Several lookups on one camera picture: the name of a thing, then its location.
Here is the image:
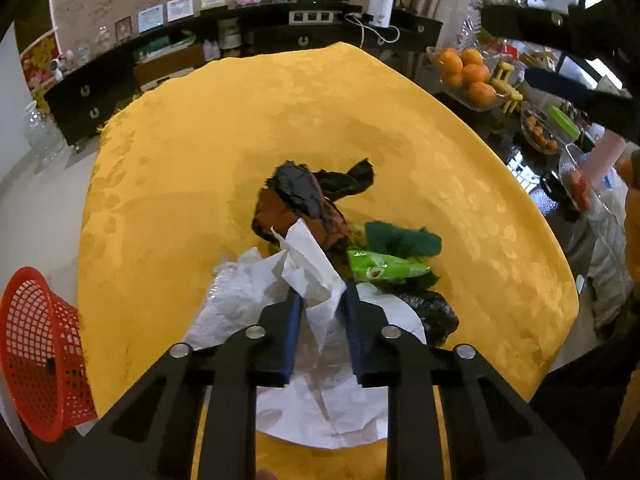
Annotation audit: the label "dark leaf strip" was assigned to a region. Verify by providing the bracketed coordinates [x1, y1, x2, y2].
[322, 159, 376, 201]

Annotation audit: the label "glass fruit dish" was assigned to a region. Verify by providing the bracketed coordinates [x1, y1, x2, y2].
[427, 46, 521, 113]

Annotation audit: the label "pink cylindrical object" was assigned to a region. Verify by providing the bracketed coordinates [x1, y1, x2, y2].
[586, 130, 627, 181]

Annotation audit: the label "clear water jug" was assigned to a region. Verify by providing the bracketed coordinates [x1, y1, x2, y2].
[22, 100, 68, 161]

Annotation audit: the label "yellow toy chair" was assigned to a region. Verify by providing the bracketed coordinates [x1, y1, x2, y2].
[490, 60, 523, 113]

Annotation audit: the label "white power strip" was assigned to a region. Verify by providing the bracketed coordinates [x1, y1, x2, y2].
[289, 10, 337, 25]

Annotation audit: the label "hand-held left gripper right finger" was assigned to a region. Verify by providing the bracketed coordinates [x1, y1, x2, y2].
[342, 284, 586, 480]

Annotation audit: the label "yellow tablecloth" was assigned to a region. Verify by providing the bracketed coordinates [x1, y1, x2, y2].
[77, 42, 581, 480]

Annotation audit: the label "red festive poster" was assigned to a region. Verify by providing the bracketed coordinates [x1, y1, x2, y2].
[20, 30, 58, 111]

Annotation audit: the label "jars in cabinet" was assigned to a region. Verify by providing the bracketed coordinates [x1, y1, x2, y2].
[217, 17, 243, 51]

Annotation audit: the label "blue framed picture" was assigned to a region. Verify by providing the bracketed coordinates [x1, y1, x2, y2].
[137, 4, 166, 33]

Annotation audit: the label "brown paper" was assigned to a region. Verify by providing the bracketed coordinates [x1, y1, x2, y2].
[252, 187, 351, 253]

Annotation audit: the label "white framed picture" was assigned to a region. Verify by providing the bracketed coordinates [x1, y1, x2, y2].
[166, 0, 195, 23]

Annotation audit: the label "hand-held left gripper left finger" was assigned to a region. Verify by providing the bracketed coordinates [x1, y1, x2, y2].
[55, 290, 305, 480]

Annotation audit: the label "glass bowl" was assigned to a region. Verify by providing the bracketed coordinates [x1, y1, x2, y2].
[557, 142, 627, 222]

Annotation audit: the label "green snack wrapper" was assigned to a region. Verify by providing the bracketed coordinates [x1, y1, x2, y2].
[346, 247, 432, 283]

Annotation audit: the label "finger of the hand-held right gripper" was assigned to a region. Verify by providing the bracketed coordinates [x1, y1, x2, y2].
[480, 4, 640, 68]
[524, 67, 640, 143]

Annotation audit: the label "dark green scouring pad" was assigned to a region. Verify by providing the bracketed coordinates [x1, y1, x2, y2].
[364, 220, 443, 261]

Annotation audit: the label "brown wooden box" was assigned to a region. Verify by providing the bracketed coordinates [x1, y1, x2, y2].
[134, 55, 198, 92]

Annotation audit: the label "black plastic bag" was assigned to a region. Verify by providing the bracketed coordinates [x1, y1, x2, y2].
[395, 285, 460, 346]

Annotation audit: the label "white power cable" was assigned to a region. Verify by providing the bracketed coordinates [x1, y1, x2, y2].
[344, 12, 401, 48]

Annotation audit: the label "white cylindrical device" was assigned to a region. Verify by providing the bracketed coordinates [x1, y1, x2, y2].
[369, 0, 396, 28]

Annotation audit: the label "green lidded container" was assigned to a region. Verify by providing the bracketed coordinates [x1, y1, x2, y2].
[547, 105, 581, 142]

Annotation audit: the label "red plastic mesh basket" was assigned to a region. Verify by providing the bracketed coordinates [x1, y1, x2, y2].
[0, 266, 98, 443]

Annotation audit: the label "white quilted cloth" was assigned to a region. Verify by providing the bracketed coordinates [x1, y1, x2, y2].
[587, 210, 636, 331]

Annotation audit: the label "black television cabinet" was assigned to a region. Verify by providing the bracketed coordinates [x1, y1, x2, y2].
[42, 2, 443, 146]

